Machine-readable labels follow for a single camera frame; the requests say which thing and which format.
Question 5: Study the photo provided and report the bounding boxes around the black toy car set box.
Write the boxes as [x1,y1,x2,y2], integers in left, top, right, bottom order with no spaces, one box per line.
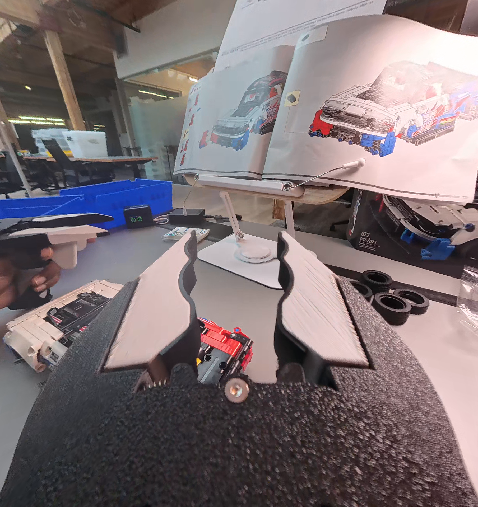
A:
[346,170,478,278]

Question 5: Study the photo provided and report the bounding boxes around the white printed instruction sheet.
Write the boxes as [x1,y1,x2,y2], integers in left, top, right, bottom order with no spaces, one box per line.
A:
[213,0,388,74]

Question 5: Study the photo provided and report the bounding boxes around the four black rubber tyres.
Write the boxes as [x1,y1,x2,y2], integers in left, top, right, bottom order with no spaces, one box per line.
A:
[330,263,469,307]

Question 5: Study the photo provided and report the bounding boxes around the black box-shaped device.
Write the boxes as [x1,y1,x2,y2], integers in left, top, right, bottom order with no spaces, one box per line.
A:
[124,205,154,229]

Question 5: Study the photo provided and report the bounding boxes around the white storage container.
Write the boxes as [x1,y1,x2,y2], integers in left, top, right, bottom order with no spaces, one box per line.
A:
[62,130,108,158]

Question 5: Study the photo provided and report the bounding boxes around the toy car instruction booklet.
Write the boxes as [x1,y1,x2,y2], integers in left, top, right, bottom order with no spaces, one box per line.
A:
[173,15,478,200]

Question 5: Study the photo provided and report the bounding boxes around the blue plastic bin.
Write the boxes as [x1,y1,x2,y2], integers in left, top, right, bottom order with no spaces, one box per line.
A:
[0,194,85,222]
[60,179,173,230]

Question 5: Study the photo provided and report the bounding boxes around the folded sticker sheet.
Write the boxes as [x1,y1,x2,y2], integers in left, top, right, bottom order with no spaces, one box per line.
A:
[163,227,210,243]

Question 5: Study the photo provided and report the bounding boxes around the black power adapter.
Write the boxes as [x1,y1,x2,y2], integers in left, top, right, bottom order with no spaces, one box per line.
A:
[169,209,206,226]

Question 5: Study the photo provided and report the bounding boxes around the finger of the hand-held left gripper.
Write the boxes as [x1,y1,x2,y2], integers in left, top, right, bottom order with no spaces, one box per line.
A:
[9,213,114,233]
[9,224,109,271]

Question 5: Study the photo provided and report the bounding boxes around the grey desk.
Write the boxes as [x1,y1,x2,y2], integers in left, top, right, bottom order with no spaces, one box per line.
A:
[0,186,478,507]

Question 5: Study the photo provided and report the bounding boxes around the long background work table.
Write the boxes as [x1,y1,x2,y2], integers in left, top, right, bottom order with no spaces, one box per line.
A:
[21,155,158,179]

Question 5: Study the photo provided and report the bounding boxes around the wooden pillar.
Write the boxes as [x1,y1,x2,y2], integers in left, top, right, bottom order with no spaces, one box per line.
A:
[43,30,87,131]

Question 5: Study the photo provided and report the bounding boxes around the white toy car front section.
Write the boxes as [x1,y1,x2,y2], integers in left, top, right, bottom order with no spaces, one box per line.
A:
[3,279,122,373]

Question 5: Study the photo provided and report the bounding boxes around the toy brick race car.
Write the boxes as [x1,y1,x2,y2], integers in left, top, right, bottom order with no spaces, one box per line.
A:
[197,316,254,386]

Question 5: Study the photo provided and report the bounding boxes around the black office chair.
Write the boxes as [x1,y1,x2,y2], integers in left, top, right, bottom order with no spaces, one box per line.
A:
[41,139,91,187]

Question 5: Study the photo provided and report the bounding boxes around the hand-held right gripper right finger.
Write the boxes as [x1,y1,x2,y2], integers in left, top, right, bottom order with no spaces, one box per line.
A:
[274,231,370,384]

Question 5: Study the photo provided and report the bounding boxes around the clear plastic bag pile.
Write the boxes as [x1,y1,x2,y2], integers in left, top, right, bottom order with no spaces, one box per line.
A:
[457,265,478,345]

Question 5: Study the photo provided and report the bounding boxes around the person's left hand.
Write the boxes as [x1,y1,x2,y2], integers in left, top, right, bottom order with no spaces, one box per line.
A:
[0,247,62,315]

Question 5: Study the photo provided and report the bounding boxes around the white book stand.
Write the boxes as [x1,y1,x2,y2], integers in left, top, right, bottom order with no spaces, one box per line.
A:
[183,158,367,290]

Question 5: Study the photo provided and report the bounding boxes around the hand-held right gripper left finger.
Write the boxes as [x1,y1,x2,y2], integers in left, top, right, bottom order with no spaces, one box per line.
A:
[103,231,202,382]

